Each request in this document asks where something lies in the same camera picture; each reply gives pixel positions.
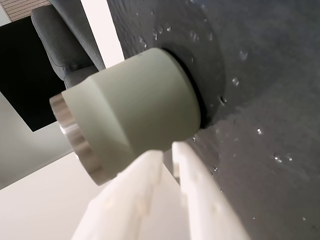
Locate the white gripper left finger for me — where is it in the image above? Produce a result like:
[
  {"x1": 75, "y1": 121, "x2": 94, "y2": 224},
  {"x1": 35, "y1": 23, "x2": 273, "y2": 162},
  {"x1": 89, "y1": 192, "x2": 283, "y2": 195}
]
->
[{"x1": 71, "y1": 150, "x2": 164, "y2": 240}]

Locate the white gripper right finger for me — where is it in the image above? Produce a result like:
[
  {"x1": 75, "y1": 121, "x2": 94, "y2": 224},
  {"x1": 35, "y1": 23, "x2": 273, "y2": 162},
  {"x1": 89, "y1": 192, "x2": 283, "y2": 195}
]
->
[{"x1": 171, "y1": 141, "x2": 251, "y2": 240}]

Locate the pale green steel-rimmed mug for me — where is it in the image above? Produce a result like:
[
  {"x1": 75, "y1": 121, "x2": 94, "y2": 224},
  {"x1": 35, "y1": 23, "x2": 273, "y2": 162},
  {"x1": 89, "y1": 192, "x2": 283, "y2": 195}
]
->
[{"x1": 49, "y1": 46, "x2": 204, "y2": 187}]

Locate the black table mat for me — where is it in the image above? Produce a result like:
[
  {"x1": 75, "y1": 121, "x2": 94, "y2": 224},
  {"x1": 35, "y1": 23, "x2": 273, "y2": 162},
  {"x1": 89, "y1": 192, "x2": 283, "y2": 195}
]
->
[{"x1": 106, "y1": 0, "x2": 320, "y2": 240}]

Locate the black flat panel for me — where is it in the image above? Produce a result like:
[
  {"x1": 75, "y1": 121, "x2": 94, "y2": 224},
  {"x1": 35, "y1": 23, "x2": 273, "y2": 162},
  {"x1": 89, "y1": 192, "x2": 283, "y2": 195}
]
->
[{"x1": 0, "y1": 16, "x2": 67, "y2": 133}]

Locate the grey fabric chair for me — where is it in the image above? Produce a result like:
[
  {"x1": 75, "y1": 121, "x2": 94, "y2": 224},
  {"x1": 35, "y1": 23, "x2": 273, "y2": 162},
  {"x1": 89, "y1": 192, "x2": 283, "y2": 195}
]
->
[{"x1": 31, "y1": 0, "x2": 106, "y2": 90}]

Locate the wooden slatted panel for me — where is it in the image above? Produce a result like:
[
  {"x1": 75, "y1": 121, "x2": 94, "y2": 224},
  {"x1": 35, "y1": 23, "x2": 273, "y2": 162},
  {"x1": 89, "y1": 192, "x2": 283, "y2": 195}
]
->
[{"x1": 0, "y1": 0, "x2": 52, "y2": 22}]

